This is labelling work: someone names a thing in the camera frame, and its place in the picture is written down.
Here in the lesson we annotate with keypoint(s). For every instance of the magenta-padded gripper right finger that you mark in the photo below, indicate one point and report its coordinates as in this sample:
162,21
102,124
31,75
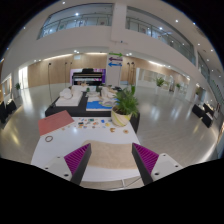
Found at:
146,159

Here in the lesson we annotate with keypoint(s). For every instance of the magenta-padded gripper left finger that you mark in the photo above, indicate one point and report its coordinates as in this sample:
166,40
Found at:
77,159

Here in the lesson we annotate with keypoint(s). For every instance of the beige towel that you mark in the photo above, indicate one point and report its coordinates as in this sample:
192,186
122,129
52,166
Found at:
110,155

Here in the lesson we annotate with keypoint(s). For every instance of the small orange cutout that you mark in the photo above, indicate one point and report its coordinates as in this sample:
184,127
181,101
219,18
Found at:
125,131
112,130

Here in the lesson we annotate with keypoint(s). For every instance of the sheet of colourful stickers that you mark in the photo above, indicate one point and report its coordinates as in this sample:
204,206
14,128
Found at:
91,123

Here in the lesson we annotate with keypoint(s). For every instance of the flat red board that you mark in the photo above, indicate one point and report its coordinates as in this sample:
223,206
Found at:
55,122

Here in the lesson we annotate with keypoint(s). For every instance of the green plant in striped pot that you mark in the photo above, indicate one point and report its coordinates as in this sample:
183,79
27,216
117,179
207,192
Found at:
120,117

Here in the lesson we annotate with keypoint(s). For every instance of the black display platform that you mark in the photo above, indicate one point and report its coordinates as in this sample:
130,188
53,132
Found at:
81,109

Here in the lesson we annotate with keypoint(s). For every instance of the blue base scale model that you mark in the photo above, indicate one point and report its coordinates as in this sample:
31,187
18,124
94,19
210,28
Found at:
96,106

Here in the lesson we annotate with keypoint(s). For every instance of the white architectural model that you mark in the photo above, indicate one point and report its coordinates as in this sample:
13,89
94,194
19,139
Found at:
68,98

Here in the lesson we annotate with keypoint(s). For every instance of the group of black chairs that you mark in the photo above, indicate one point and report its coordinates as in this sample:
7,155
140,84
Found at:
203,113

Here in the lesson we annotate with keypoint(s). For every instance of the far potted plant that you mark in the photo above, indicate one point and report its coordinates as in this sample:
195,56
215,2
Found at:
160,82
17,86

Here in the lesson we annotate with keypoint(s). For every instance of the thin black floor lamp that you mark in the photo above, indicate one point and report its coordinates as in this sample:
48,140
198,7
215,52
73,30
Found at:
50,83

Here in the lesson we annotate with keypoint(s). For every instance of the black piano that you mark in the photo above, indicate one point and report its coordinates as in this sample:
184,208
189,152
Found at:
87,77

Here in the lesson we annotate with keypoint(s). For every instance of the blue arrow sign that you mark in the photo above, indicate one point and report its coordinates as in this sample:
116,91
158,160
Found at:
115,64

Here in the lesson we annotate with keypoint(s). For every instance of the purple arrow sign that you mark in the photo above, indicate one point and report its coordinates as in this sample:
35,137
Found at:
115,59

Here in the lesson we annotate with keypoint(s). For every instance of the green arrow sign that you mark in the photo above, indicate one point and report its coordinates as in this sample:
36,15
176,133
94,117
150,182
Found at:
115,54

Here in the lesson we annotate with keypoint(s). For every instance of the recessed ceiling lights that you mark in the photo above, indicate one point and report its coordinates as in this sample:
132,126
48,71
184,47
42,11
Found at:
77,14

